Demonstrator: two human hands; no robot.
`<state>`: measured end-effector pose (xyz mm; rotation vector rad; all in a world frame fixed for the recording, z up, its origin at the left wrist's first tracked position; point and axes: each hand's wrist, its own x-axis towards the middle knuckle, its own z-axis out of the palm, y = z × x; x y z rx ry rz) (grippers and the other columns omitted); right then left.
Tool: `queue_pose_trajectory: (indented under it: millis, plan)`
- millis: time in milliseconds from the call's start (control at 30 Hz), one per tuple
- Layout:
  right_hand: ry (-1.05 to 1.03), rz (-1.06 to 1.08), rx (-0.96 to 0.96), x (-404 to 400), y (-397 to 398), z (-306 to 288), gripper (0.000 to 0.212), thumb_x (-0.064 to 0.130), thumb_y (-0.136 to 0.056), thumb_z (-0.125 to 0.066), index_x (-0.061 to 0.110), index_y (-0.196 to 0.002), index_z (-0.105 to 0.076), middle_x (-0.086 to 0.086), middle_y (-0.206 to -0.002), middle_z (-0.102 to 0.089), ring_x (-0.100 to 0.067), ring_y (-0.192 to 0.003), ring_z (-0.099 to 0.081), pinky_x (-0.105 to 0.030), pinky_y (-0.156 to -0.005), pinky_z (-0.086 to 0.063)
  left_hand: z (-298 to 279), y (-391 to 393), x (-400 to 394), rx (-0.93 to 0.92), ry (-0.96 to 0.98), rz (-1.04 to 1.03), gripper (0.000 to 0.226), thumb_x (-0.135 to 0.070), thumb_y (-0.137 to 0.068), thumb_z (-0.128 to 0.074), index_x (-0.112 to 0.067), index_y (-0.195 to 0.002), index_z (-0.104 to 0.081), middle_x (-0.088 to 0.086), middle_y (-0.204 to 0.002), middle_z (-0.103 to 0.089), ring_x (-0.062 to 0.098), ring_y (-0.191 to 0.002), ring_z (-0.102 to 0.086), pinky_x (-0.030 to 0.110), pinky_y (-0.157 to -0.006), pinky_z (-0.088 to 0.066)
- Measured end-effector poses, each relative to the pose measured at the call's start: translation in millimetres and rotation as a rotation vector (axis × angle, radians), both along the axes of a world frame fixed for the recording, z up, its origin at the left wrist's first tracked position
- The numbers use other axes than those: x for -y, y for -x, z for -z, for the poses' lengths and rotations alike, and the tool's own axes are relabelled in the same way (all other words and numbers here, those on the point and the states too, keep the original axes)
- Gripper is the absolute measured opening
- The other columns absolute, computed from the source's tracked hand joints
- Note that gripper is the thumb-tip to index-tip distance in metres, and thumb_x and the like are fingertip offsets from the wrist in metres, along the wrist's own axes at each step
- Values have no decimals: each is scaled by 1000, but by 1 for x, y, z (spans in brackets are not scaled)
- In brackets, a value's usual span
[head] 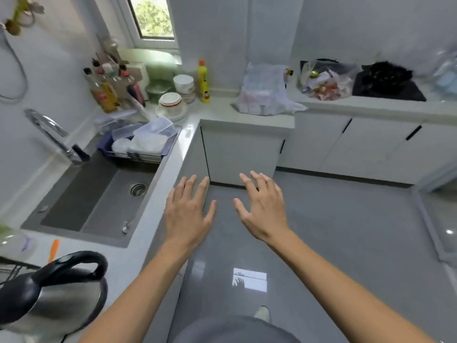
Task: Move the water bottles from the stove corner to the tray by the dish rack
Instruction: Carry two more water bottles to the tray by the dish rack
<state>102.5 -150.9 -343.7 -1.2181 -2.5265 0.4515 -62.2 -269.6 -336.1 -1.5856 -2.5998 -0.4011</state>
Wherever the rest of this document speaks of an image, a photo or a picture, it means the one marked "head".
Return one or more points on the small green-capped bottle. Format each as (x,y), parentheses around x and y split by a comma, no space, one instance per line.
(109,71)

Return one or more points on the white-framed window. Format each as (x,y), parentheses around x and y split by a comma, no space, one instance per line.
(153,17)

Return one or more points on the white crumpled plastic bag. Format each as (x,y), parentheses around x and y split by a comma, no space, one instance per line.
(142,143)

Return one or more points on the person's left little finger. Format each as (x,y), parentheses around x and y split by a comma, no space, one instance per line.
(169,198)

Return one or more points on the person's right hand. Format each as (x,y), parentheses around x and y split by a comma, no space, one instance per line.
(266,210)

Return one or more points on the steel sink drain strainer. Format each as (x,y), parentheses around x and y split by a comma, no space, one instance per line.
(137,189)

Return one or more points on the person's white shoe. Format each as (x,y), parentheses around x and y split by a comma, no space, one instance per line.
(262,314)

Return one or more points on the person's left forearm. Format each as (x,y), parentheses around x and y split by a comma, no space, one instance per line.
(142,296)

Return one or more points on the clear bag of rubbish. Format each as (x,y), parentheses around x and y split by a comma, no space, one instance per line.
(326,83)

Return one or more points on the red-capped dark sauce bottle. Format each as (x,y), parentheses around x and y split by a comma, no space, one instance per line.
(135,91)

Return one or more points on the person's left thumb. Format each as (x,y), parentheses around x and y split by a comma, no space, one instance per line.
(211,214)

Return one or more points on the white corner cabinet door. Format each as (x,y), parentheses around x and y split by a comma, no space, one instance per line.
(242,153)

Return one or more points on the person's right thumb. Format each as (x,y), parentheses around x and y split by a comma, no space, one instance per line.
(242,210)

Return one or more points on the large white plastic bag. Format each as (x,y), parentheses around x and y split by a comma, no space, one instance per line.
(266,91)

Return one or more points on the translucent bluish plastic bag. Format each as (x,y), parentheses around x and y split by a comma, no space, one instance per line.
(446,78)

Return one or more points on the red-rimmed white bowl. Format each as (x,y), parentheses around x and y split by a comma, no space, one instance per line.
(170,99)

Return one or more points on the person's right little finger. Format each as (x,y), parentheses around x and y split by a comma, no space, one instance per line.
(278,192)

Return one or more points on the clear plastic container lid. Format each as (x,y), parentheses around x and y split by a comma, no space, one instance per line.
(123,132)

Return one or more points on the person's left middle finger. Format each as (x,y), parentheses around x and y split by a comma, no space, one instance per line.
(189,189)

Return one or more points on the wall hook with hanging items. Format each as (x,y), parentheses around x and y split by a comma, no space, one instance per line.
(21,14)

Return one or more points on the person's left hand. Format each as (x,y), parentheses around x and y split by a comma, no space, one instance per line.
(185,217)

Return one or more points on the grey kitchen sink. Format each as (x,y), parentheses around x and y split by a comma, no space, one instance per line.
(92,207)

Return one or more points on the dark blue dish rack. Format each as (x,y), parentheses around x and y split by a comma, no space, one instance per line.
(105,148)

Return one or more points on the metal spoon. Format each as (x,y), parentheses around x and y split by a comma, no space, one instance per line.
(125,227)

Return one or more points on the black wok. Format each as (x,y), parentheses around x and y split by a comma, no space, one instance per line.
(387,73)

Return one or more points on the chrome kitchen faucet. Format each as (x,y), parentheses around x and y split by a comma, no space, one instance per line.
(48,125)

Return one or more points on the person's right forearm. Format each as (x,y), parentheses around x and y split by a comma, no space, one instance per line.
(339,289)

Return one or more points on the black gas stove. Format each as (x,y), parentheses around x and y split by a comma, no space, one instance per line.
(392,91)

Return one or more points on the pale green bowl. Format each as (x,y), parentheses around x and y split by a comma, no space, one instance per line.
(157,87)

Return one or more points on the white plate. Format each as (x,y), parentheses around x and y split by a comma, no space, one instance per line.
(171,112)

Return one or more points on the clear plastic food container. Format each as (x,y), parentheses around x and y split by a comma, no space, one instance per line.
(157,127)

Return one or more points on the yellow detergent bottle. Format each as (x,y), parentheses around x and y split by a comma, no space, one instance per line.
(204,82)

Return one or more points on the orange kitchen utensil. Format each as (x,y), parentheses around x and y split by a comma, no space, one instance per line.
(54,250)

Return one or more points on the amber sauce bottle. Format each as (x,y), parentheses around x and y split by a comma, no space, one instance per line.
(105,98)

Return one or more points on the person's right middle finger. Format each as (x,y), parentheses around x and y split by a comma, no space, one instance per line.
(260,182)

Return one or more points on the stack of white bowls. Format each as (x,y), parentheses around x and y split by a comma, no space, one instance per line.
(184,85)

